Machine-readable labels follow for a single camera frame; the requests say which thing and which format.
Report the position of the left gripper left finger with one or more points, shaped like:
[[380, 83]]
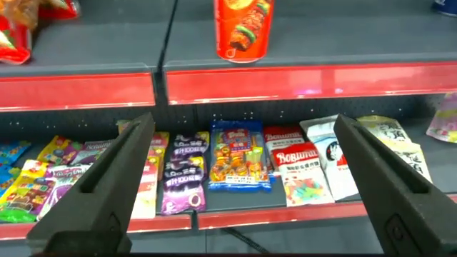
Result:
[[96, 200]]

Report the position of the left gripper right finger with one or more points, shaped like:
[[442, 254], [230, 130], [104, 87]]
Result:
[[400, 200]]

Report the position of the grey shop shelf red strips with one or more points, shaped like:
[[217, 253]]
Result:
[[321, 82]]

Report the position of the white purple candy pack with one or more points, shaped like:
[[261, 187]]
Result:
[[62, 180]]

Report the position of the pale yellow snack pack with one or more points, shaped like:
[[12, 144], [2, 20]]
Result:
[[414, 160], [382, 130]]

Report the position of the purple grey candy pack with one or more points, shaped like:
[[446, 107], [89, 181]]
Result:
[[91, 151]]

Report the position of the white red candy pack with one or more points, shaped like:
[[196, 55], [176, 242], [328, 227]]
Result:
[[146, 192]]

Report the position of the yellow purple candy pack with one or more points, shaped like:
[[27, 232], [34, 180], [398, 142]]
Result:
[[57, 150]]

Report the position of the yellow green candy pack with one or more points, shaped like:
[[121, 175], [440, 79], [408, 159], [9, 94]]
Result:
[[25, 192]]

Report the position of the white candy pack with face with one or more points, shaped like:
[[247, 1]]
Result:
[[333, 167]]

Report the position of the yellow red candy pack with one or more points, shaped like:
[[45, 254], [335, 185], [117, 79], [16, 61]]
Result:
[[160, 142]]

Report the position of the blue candy pack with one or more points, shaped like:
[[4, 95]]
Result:
[[8, 178], [12, 150]]

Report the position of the pink pastel candy pack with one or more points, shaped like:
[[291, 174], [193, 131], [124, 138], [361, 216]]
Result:
[[444, 119]]

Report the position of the red white gummy pack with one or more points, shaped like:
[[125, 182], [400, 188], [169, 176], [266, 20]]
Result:
[[283, 137], [303, 178]]

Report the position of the blue clear gummy pack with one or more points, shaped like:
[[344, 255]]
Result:
[[239, 157]]

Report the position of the red snack bag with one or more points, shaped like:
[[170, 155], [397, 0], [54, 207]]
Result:
[[12, 39], [60, 9]]

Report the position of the blue white container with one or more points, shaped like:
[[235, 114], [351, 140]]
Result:
[[446, 6]]

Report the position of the red snack can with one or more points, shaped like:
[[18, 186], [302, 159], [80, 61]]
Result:
[[244, 32]]

